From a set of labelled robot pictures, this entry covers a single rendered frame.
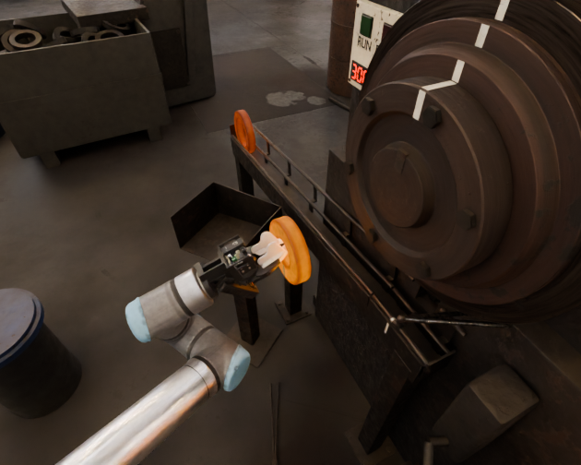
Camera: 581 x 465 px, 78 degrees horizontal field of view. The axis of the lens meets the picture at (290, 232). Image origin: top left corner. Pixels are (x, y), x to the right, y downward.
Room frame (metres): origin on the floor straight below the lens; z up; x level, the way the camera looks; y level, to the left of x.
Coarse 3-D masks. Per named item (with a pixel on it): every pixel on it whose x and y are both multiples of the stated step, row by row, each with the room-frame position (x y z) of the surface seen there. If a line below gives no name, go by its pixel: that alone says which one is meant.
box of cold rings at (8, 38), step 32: (0, 32) 2.64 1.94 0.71; (32, 32) 2.59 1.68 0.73; (64, 32) 2.62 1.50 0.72; (96, 32) 2.67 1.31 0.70; (128, 32) 2.78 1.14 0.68; (0, 64) 2.12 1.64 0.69; (32, 64) 2.19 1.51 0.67; (64, 64) 2.27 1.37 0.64; (96, 64) 2.36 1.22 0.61; (128, 64) 2.45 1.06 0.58; (0, 96) 2.08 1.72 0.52; (32, 96) 2.16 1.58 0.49; (64, 96) 2.23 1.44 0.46; (96, 96) 2.32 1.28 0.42; (128, 96) 2.42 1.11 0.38; (160, 96) 2.52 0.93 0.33; (32, 128) 2.11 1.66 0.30; (64, 128) 2.19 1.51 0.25; (96, 128) 2.29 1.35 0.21; (128, 128) 2.38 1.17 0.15
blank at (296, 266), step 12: (276, 228) 0.58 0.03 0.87; (288, 228) 0.55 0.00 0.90; (288, 240) 0.53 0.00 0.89; (300, 240) 0.53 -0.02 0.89; (288, 252) 0.53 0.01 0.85; (300, 252) 0.51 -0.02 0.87; (288, 264) 0.54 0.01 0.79; (300, 264) 0.49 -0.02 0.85; (288, 276) 0.53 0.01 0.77; (300, 276) 0.48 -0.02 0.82
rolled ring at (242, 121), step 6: (234, 114) 1.49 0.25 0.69; (240, 114) 1.42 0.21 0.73; (246, 114) 1.42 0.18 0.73; (234, 120) 1.50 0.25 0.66; (240, 120) 1.49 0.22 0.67; (246, 120) 1.40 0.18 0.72; (240, 126) 1.50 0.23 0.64; (246, 126) 1.37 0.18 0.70; (252, 126) 1.38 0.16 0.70; (240, 132) 1.49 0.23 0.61; (246, 132) 1.36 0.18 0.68; (252, 132) 1.37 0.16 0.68; (240, 138) 1.47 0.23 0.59; (246, 138) 1.37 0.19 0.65; (252, 138) 1.36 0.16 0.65; (246, 144) 1.37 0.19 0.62; (252, 144) 1.36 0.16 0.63; (252, 150) 1.37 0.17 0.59
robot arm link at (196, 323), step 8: (192, 320) 0.44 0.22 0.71; (200, 320) 0.45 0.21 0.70; (184, 328) 0.42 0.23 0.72; (192, 328) 0.43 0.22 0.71; (200, 328) 0.43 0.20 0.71; (176, 336) 0.40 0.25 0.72; (184, 336) 0.41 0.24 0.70; (192, 336) 0.41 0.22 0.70; (176, 344) 0.40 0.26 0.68; (184, 344) 0.40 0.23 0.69; (184, 352) 0.39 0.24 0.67
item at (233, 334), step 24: (216, 192) 0.96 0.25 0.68; (240, 192) 0.91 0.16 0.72; (192, 216) 0.86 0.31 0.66; (216, 216) 0.94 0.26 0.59; (240, 216) 0.91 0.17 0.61; (264, 216) 0.87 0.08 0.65; (192, 240) 0.82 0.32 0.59; (216, 240) 0.82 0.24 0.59; (240, 312) 0.78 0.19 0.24; (240, 336) 0.81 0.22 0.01; (264, 336) 0.81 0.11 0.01
